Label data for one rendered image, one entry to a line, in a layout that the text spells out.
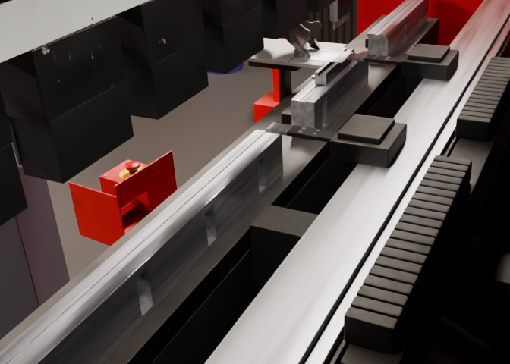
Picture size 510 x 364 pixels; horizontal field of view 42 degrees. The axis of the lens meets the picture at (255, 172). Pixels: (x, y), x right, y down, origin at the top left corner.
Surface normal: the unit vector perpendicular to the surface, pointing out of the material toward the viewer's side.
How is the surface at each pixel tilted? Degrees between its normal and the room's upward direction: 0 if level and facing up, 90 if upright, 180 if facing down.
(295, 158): 0
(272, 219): 0
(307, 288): 0
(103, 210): 90
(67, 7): 90
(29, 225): 90
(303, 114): 90
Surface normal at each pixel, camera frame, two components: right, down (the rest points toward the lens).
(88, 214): -0.55, 0.42
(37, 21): 0.89, 0.17
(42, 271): 0.97, 0.06
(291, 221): -0.06, -0.88
